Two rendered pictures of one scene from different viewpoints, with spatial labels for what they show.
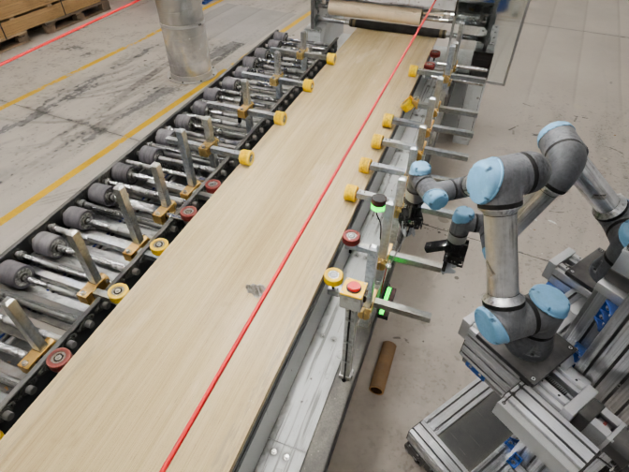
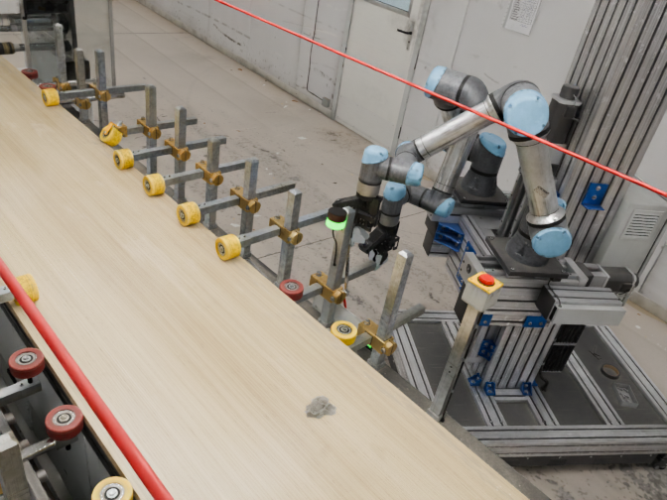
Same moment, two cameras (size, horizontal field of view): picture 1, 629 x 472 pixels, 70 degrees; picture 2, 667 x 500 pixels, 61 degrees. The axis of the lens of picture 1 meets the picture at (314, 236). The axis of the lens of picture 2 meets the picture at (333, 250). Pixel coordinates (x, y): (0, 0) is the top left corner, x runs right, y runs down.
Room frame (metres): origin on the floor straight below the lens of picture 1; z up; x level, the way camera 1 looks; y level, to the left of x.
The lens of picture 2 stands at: (0.84, 1.20, 2.03)
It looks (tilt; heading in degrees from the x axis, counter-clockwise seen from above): 32 degrees down; 291
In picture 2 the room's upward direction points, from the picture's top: 11 degrees clockwise
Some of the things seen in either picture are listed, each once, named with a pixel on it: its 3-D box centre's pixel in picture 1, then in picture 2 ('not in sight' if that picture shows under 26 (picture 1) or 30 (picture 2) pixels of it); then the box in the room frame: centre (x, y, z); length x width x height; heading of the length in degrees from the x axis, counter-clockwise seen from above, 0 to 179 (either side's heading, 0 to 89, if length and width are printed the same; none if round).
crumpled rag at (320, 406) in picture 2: (255, 287); (320, 405); (1.16, 0.23, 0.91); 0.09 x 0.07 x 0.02; 55
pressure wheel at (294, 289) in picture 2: (350, 243); (290, 299); (1.47, -0.17, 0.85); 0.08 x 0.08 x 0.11
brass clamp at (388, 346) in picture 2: (367, 303); (376, 337); (1.17, -0.22, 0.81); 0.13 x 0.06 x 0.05; 160
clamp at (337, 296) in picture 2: (383, 256); (327, 288); (1.40, -0.30, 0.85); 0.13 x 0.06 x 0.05; 160
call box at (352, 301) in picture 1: (353, 295); (481, 293); (0.90, -0.12, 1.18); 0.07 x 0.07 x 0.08; 70
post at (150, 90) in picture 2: (433, 114); (151, 136); (2.55, -0.74, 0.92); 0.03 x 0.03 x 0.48; 70
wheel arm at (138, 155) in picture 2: (429, 126); (177, 147); (2.35, -0.67, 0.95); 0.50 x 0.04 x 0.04; 70
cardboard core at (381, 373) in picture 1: (383, 366); not in sight; (1.33, -0.38, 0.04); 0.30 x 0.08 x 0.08; 160
